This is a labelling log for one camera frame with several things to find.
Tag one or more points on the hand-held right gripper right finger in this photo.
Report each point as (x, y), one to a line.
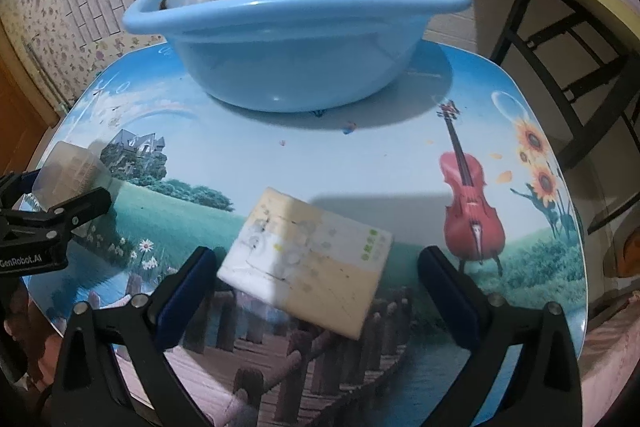
(450, 302)

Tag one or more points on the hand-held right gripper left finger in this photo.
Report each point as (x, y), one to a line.
(185, 297)

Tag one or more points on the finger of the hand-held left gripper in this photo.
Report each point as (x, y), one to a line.
(15, 188)
(65, 217)

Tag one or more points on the clear plastic container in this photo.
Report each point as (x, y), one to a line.
(70, 172)

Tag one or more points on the cream rectangular box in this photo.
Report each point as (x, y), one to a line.
(310, 262)

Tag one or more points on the blue plastic basin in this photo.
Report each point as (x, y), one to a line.
(300, 57)

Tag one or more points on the wooden door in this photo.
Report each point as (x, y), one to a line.
(20, 107)

